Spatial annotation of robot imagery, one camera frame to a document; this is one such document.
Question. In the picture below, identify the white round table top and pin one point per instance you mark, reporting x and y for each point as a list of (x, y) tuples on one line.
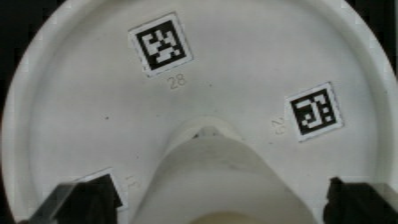
[(149, 67)]

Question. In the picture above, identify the white cylindrical table leg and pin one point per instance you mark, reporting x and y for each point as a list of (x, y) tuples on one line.
[(216, 187)]

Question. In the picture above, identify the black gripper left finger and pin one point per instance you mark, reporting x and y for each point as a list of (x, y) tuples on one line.
[(83, 203)]

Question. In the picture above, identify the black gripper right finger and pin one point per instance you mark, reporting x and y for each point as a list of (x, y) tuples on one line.
[(356, 205)]

